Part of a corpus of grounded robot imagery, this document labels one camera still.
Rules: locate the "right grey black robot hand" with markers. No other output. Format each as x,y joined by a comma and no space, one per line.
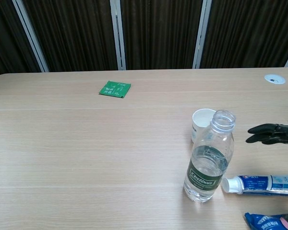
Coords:
276,134

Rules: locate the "transparent plastic water bottle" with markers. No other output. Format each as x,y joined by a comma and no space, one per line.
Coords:
206,172

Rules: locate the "white paper cup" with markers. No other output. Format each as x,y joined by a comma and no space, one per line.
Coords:
200,119

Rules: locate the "blue white toothpaste tube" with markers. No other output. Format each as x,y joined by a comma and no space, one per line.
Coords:
259,184

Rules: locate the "blue cookie packet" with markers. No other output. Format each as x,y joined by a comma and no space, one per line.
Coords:
266,221

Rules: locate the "black fabric screen panel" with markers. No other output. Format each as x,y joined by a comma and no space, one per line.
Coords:
4,36
74,36
249,31
158,33

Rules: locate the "green sachet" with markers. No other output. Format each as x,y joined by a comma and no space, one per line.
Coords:
114,89

